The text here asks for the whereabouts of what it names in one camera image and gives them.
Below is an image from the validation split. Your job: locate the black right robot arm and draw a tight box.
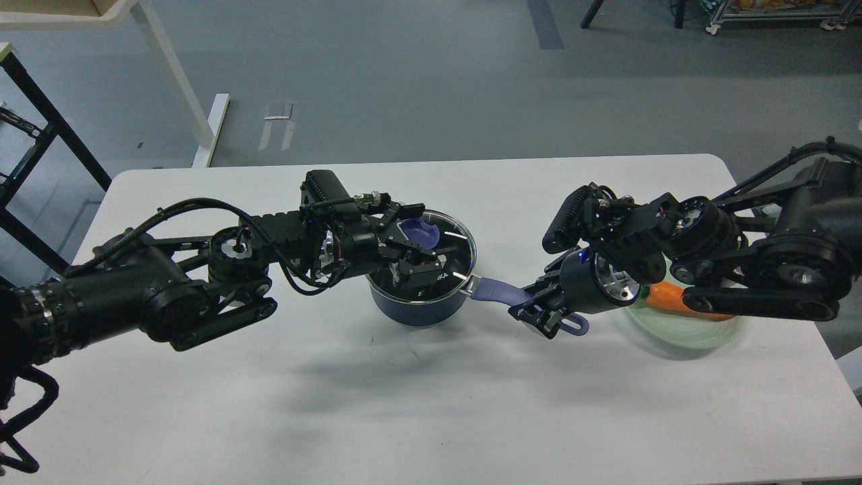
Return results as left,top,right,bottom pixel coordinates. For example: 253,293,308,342
508,136,861,339

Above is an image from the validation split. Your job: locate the orange toy carrot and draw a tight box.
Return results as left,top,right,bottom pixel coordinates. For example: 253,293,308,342
638,282,736,321

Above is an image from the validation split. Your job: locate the blue saucepan with handle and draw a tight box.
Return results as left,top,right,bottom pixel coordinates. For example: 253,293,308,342
367,210,591,336

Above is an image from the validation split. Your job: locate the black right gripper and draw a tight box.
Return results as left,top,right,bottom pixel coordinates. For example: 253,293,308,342
508,247,641,339

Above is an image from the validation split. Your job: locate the wheeled metal cart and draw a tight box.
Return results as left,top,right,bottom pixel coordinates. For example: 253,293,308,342
698,1,860,36

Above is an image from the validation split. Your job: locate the glass lid with blue knob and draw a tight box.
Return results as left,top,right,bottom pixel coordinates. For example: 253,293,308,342
379,211,477,303

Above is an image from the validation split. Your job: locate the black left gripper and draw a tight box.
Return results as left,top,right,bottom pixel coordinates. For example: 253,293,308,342
321,191,461,297

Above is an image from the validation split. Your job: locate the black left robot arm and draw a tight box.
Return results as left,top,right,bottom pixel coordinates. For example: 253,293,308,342
2,170,472,474

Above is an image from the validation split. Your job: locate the pale green plate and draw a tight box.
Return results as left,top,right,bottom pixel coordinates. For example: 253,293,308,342
625,260,748,351

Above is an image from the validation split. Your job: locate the black metal rack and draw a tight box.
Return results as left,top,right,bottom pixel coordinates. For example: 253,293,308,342
1,42,112,274

